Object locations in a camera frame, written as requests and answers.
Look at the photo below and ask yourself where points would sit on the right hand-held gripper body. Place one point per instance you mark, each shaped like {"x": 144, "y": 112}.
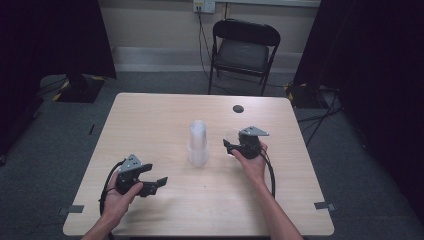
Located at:
{"x": 250, "y": 143}

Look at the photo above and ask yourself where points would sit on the black stand base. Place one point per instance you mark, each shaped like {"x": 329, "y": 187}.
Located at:
{"x": 80, "y": 88}
{"x": 305, "y": 96}

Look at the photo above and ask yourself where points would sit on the person's left hand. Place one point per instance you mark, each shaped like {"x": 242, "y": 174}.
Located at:
{"x": 116, "y": 203}

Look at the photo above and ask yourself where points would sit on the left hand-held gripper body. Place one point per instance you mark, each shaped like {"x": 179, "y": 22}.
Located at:
{"x": 128, "y": 173}

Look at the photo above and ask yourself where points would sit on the white wall outlet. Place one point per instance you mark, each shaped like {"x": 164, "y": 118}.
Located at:
{"x": 204, "y": 6}

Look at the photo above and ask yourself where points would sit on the person's right hand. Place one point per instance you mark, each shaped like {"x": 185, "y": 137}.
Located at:
{"x": 253, "y": 166}

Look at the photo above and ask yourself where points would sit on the black folding chair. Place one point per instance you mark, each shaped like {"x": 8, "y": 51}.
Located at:
{"x": 245, "y": 53}

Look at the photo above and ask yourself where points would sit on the black curtain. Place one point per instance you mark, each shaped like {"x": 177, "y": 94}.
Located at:
{"x": 40, "y": 50}
{"x": 376, "y": 83}

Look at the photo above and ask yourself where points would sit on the grey tape piece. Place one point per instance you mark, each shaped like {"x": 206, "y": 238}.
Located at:
{"x": 71, "y": 209}
{"x": 324, "y": 206}

